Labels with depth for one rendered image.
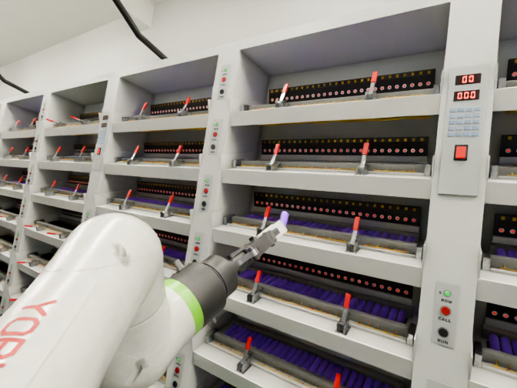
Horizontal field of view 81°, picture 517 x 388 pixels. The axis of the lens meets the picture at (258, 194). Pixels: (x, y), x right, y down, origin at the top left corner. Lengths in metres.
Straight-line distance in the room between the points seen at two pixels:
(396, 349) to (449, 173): 0.40
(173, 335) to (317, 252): 0.47
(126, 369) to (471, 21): 0.90
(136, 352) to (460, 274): 0.61
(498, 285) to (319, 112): 0.56
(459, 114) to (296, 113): 0.40
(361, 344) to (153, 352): 0.52
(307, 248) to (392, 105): 0.41
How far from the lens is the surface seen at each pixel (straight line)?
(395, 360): 0.81
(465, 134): 0.78
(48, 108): 2.24
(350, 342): 0.82
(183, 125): 1.21
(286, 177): 0.87
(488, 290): 0.76
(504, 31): 1.06
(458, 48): 0.87
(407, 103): 0.83
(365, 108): 0.85
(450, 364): 0.79
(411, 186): 0.77
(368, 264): 0.78
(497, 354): 0.85
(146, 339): 0.41
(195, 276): 0.49
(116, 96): 1.62
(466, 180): 0.76
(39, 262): 2.11
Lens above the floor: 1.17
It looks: 4 degrees up
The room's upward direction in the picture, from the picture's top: 8 degrees clockwise
